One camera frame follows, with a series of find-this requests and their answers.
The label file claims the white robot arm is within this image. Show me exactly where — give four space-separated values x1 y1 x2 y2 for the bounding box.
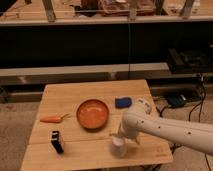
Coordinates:
112 98 213 156

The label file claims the black eraser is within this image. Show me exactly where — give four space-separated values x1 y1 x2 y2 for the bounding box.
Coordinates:
51 131 64 154

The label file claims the blue sponge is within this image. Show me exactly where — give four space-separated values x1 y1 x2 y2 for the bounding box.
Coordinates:
115 97 132 108

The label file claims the orange bowl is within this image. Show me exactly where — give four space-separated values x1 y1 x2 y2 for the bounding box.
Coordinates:
76 99 109 130

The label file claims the wooden table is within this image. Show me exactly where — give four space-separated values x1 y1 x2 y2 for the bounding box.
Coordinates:
21 80 173 171

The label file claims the long metal shelf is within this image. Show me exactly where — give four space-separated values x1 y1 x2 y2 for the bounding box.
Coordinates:
0 62 213 87

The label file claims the orange carrot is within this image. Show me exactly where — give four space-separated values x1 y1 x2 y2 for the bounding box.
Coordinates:
40 114 70 123

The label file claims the black power adapter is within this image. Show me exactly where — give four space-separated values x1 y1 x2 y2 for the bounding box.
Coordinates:
166 94 186 108

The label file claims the black box on shelf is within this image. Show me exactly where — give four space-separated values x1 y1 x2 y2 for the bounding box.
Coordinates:
167 48 213 74

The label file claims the black cable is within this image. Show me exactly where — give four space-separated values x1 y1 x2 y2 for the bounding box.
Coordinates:
153 74 213 171

